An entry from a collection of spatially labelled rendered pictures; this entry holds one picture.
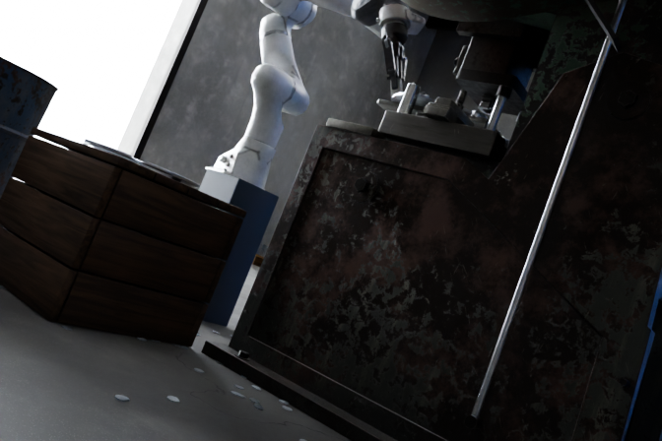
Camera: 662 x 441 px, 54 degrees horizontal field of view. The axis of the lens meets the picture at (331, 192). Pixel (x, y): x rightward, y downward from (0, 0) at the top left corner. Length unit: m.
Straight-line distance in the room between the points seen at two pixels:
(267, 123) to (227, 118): 5.18
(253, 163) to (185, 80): 4.80
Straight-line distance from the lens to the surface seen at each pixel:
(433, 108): 1.52
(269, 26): 2.30
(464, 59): 1.77
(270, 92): 2.12
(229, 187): 2.07
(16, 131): 1.88
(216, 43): 7.09
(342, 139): 1.60
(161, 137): 6.80
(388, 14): 1.94
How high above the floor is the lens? 0.30
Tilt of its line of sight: 6 degrees up
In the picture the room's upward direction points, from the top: 22 degrees clockwise
